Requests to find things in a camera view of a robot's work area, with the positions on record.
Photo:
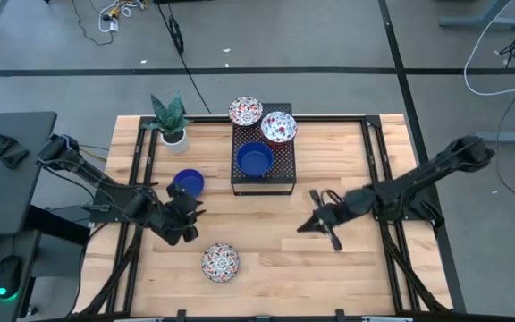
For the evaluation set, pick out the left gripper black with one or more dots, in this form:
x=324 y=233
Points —
x=179 y=212

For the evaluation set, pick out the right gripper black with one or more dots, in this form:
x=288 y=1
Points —
x=335 y=212

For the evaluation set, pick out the blue mini bowl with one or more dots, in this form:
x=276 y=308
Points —
x=255 y=158
x=191 y=179

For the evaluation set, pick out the dark-sided floral mini bowl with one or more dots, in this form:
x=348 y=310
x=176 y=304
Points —
x=245 y=110
x=220 y=262

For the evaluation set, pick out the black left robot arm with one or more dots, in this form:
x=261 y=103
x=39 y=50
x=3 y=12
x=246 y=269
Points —
x=105 y=188

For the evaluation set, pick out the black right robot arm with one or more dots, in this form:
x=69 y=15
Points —
x=418 y=174

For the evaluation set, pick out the black perforated metal rack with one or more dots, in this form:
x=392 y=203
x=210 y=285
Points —
x=284 y=174

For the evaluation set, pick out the snake plant in white pot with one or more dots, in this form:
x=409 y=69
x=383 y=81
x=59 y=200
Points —
x=181 y=145

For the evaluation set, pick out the grey side desk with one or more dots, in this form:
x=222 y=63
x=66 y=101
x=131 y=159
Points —
x=25 y=250

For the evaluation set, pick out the black folded cloth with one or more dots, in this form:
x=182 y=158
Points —
x=10 y=152

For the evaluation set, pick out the black computer mouse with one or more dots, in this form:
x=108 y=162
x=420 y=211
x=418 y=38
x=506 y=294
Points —
x=7 y=275

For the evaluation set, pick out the grey desk foot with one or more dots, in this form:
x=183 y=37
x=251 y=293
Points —
x=481 y=21
x=508 y=136

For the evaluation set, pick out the black clamp bracket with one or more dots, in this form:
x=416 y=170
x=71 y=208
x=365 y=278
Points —
x=180 y=316
x=340 y=316

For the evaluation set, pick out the black metal table frame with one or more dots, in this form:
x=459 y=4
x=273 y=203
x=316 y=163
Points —
x=329 y=118

